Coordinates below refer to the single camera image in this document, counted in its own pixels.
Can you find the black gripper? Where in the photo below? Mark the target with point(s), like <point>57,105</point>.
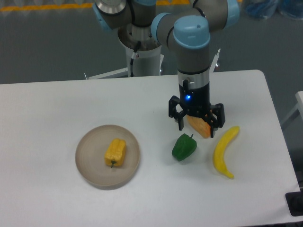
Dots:
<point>196,103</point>

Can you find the yellow bell pepper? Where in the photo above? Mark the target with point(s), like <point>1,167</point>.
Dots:
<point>115,153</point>

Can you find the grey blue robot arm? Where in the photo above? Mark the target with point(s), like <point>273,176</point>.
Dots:
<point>187,35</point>

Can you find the green bell pepper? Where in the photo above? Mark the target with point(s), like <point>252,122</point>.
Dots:
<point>184,147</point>

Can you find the beige round plate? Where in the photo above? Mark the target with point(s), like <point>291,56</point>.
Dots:
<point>90,153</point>

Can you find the orange bread wedge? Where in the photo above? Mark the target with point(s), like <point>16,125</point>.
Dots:
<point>200,126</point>

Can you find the yellow banana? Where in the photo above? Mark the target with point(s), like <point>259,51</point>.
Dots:
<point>219,151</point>

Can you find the white furniture at right edge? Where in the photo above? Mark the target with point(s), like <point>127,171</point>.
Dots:
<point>295,112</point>

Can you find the black device at table edge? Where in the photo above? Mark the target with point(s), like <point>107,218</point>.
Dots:
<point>295,203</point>

